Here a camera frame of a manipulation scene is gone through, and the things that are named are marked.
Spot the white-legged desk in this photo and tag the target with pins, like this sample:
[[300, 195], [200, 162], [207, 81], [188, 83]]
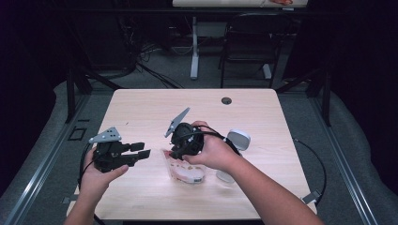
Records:
[[194, 56]]

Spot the person's left hand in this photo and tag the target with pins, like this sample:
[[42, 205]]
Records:
[[94, 182]]

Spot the grey table clamp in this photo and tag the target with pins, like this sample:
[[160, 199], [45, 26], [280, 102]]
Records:
[[69, 200], [313, 197]]

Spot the black metal frame post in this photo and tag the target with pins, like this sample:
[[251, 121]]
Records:
[[327, 100], [70, 97]]

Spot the person's right hand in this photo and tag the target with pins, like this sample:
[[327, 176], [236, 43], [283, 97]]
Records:
[[216, 153]]

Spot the red and white plastic bag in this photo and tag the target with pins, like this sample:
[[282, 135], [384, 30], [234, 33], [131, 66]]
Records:
[[187, 173]]

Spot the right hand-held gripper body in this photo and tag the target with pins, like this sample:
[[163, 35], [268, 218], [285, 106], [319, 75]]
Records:
[[187, 140]]

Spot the black square floor frame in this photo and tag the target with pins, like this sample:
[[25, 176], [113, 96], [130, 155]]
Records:
[[70, 133]]

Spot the black folding chair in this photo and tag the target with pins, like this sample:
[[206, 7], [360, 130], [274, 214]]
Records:
[[253, 34]]

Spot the white cup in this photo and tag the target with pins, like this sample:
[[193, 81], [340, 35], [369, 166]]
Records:
[[239, 139]]

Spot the dark curtain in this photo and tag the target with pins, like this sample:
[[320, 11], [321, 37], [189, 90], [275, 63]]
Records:
[[25, 93], [366, 93]]

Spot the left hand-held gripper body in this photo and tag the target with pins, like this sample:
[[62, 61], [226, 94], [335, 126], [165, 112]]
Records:
[[109, 156]]

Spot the orange object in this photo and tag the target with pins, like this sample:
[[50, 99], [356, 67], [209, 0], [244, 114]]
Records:
[[281, 2]]

